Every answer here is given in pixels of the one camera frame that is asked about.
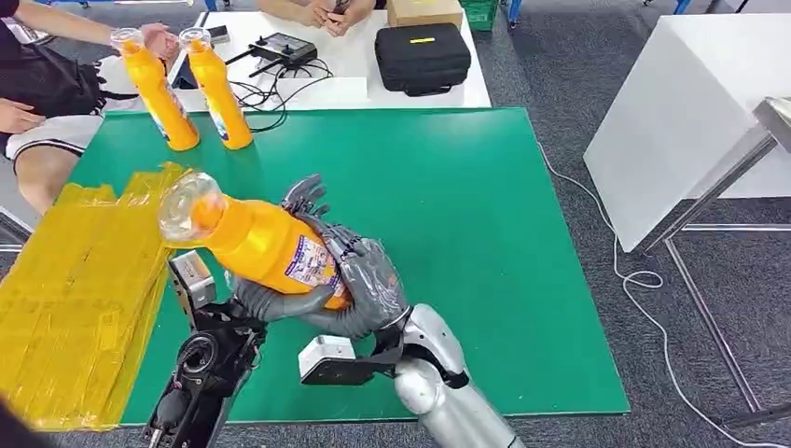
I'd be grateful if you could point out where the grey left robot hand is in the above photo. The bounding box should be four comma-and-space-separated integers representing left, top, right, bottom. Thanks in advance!
231, 174, 338, 324

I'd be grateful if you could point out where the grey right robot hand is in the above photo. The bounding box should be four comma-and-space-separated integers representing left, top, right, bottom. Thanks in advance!
296, 213, 412, 340

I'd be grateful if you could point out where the orange drink bottle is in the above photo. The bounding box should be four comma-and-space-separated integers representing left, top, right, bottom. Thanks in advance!
178, 27, 255, 151
157, 171, 354, 312
110, 27, 201, 153

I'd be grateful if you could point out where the green table mat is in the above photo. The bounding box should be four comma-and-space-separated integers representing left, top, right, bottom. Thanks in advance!
67, 105, 631, 427

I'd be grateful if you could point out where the yellow plastic sheet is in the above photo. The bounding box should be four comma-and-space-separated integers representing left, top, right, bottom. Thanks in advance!
0, 161, 193, 432

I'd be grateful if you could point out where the black carrying case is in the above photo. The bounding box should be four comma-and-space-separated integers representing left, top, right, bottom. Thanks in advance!
374, 22, 473, 98

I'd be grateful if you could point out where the dark blue tablet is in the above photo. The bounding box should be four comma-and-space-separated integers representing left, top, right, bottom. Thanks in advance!
168, 49, 201, 91

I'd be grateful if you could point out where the black remote controller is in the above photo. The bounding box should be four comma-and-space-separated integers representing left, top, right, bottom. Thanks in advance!
223, 32, 319, 78

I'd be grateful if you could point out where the cardboard box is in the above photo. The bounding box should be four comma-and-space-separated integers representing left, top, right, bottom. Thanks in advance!
386, 0, 465, 28

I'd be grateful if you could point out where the person with folded forearms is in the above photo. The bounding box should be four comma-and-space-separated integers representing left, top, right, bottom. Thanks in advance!
256, 0, 378, 37

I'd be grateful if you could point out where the green crate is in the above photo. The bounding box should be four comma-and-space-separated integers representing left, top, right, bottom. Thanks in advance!
459, 0, 501, 32

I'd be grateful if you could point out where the person in black shirt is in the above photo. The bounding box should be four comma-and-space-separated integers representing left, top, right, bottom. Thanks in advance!
0, 0, 180, 217

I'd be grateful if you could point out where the white table with steel legs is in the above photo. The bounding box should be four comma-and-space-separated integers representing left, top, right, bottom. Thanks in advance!
582, 13, 791, 429

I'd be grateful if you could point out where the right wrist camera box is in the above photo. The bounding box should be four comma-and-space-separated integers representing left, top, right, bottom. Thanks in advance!
298, 334, 403, 387

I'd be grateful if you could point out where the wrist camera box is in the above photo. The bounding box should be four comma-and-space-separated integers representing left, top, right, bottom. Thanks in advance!
298, 334, 403, 387
168, 250, 217, 329

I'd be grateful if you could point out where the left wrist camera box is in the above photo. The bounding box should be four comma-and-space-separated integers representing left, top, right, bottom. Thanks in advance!
168, 250, 217, 329

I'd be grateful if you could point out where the black cable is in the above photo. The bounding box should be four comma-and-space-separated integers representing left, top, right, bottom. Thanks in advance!
229, 58, 336, 134

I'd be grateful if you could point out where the white floor cable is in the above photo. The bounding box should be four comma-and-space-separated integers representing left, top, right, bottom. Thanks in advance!
535, 140, 791, 448

